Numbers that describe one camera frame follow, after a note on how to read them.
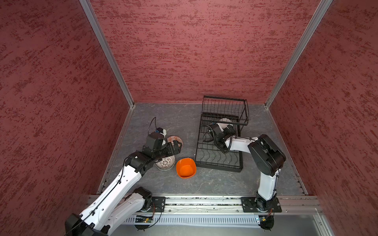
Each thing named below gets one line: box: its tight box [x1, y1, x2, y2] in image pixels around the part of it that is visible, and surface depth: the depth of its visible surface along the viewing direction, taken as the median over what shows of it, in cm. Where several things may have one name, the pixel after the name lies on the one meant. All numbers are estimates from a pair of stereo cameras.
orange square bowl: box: [176, 157, 197, 179], surface depth 85 cm
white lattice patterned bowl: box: [155, 155, 176, 172], surface depth 85 cm
